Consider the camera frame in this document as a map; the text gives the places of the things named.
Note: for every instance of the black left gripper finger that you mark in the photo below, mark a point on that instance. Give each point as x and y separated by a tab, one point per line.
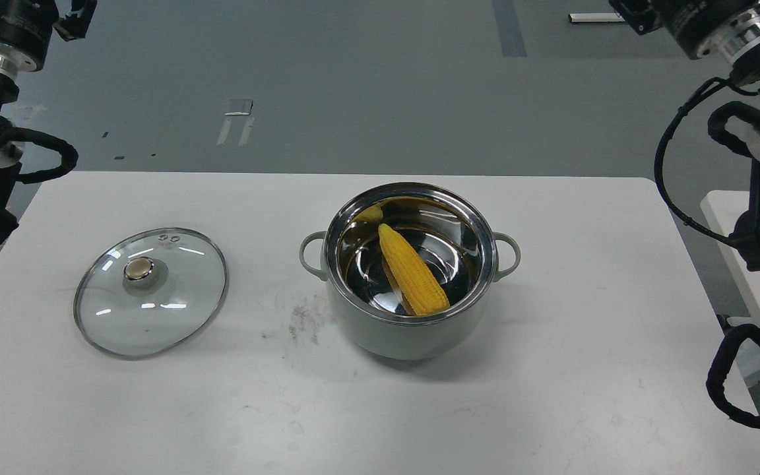
74	25

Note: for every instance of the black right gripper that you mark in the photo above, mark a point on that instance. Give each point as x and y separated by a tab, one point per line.
643	17

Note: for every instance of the glass pot lid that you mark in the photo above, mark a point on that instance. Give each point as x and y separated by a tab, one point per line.
151	292

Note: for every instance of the yellow corn cob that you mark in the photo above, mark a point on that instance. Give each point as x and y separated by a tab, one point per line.
418	285

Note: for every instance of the grey-green cooking pot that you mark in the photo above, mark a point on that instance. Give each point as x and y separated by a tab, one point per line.
454	239

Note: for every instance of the white furniture base bar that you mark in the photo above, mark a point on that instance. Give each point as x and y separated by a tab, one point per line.
594	18

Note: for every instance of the white side table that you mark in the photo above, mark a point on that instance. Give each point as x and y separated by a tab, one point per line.
722	209

